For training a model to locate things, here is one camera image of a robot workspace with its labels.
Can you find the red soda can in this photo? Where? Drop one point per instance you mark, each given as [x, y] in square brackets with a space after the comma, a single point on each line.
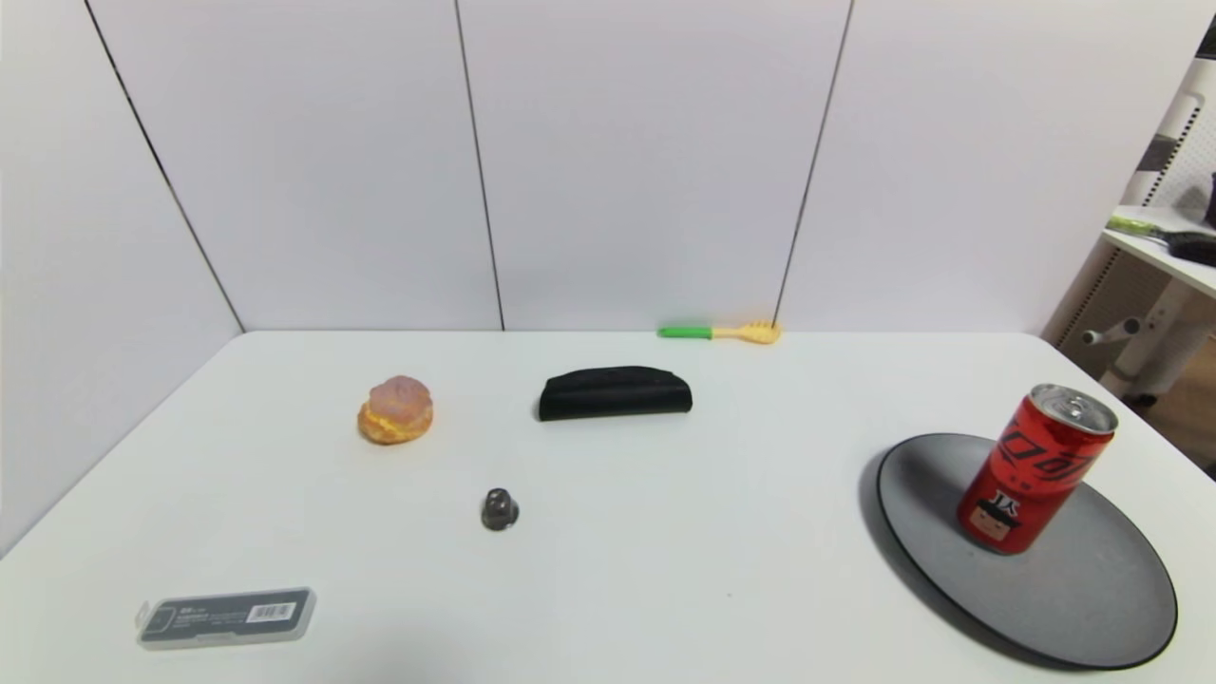
[1035, 470]

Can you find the gray round plate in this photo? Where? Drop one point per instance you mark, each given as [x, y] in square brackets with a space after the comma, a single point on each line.
[1092, 608]

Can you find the black object on desk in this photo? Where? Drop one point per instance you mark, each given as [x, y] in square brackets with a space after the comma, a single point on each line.
[1193, 249]

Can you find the black fabric pouch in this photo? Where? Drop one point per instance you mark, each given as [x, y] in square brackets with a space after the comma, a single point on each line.
[615, 394]

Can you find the small dark gray knob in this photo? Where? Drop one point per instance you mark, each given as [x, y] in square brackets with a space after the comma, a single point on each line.
[499, 511]

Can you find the toy cream puff pastry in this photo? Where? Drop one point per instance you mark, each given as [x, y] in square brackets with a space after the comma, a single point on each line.
[396, 413]

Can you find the clear case with black label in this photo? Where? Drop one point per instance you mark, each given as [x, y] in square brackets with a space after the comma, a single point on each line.
[223, 617]

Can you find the green tool on desk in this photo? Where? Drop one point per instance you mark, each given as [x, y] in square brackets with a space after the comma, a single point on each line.
[1140, 226]

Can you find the white background desk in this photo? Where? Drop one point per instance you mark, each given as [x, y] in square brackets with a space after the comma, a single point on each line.
[1173, 313]

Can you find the white pegboard panel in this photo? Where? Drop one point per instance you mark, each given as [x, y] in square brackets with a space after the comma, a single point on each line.
[1187, 142]

